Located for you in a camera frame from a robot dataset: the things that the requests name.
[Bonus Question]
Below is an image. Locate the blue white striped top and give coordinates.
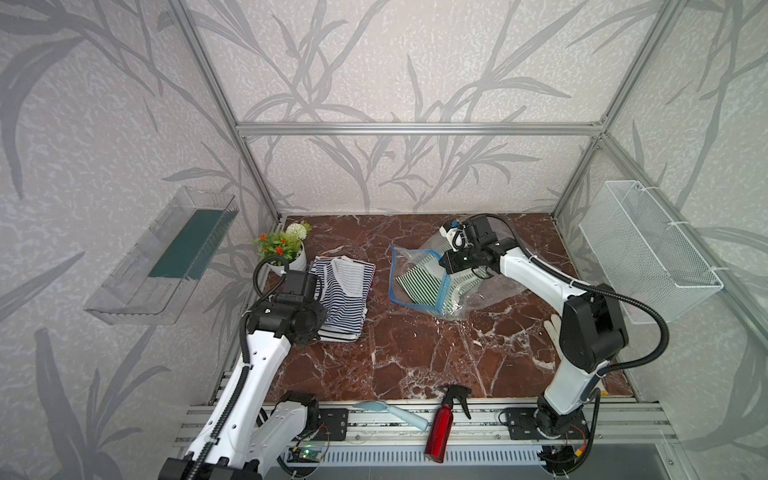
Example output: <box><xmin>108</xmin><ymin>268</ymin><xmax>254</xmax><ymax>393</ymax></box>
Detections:
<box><xmin>309</xmin><ymin>256</ymin><xmax>376</xmax><ymax>336</ymax></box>

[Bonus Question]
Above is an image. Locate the clear vacuum bag blue zip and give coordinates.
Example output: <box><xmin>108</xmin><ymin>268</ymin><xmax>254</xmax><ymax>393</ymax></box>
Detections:
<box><xmin>388</xmin><ymin>214</ymin><xmax>525</xmax><ymax>320</ymax></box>

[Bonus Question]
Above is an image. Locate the black white striped top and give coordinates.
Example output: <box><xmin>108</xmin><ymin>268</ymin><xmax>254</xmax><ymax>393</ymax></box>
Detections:
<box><xmin>318</xmin><ymin>329</ymin><xmax>360</xmax><ymax>343</ymax></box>

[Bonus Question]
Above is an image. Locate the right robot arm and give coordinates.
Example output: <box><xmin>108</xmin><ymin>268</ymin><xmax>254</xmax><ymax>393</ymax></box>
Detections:
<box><xmin>439</xmin><ymin>215</ymin><xmax>628</xmax><ymax>438</ymax></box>

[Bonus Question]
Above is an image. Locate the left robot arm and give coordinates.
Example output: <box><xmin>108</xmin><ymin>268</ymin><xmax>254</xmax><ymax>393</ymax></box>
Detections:
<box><xmin>159</xmin><ymin>270</ymin><xmax>326</xmax><ymax>479</ymax></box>

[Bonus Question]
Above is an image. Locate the green white striped garment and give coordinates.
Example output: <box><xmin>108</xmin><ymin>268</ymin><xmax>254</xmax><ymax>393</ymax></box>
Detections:
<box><xmin>388</xmin><ymin>241</ymin><xmax>482</xmax><ymax>319</ymax></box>

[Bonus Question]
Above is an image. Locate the potted plant white pot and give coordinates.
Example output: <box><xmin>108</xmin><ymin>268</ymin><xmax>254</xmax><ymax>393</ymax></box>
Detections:
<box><xmin>254</xmin><ymin>221</ymin><xmax>312</xmax><ymax>276</ymax></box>

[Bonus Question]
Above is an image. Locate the white work glove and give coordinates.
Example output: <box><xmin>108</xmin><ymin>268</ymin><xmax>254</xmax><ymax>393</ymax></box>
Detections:
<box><xmin>544</xmin><ymin>314</ymin><xmax>564</xmax><ymax>361</ymax></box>

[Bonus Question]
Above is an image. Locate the light blue brush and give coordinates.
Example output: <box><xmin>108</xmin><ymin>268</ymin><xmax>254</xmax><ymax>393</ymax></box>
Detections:
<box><xmin>353</xmin><ymin>401</ymin><xmax>429</xmax><ymax>432</ymax></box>

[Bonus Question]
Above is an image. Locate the red spray bottle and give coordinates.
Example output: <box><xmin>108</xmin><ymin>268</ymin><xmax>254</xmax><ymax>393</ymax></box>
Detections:
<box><xmin>424</xmin><ymin>384</ymin><xmax>472</xmax><ymax>464</ymax></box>

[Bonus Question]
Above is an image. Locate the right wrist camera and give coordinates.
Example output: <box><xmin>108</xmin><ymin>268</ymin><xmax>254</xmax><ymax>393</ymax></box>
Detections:
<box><xmin>439</xmin><ymin>220</ymin><xmax>464</xmax><ymax>251</ymax></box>

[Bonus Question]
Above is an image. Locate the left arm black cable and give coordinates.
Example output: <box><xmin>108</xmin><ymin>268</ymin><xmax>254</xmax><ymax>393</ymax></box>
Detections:
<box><xmin>179</xmin><ymin>254</ymin><xmax>295</xmax><ymax>480</ymax></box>

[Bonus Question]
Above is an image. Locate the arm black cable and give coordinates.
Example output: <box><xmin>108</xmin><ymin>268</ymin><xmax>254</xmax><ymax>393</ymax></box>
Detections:
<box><xmin>179</xmin><ymin>254</ymin><xmax>295</xmax><ymax>480</ymax></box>
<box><xmin>449</xmin><ymin>213</ymin><xmax>670</xmax><ymax>378</ymax></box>

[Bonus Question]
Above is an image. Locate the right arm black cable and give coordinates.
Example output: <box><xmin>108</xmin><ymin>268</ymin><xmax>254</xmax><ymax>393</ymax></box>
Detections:
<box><xmin>449</xmin><ymin>213</ymin><xmax>670</xmax><ymax>378</ymax></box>

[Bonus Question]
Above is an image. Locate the clear plastic wall shelf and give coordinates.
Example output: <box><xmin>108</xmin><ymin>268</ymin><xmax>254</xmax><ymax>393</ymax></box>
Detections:
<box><xmin>84</xmin><ymin>187</ymin><xmax>239</xmax><ymax>326</ymax></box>

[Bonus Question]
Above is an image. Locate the white wire basket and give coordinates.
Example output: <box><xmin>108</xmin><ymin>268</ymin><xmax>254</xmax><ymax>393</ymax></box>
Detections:
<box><xmin>579</xmin><ymin>180</ymin><xmax>723</xmax><ymax>322</ymax></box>

